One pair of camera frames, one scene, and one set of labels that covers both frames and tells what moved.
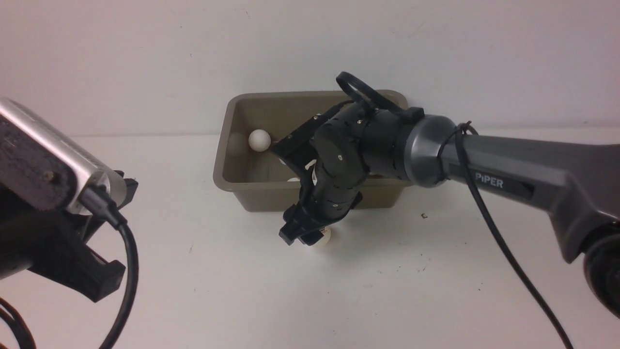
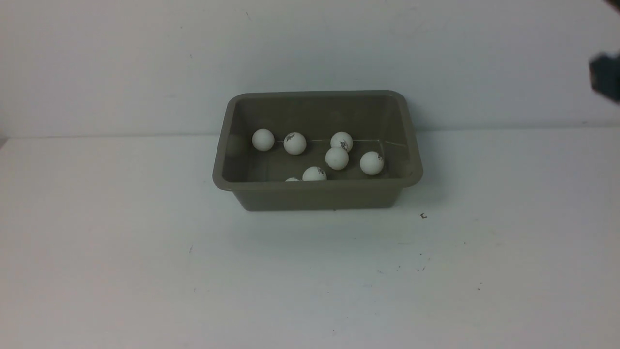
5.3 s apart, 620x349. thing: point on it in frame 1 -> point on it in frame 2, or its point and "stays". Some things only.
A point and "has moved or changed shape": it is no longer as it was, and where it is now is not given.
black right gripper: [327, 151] -> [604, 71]
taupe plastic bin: [262, 181] stays
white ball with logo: [326, 233] has moved or changed shape
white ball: [259, 140] stays
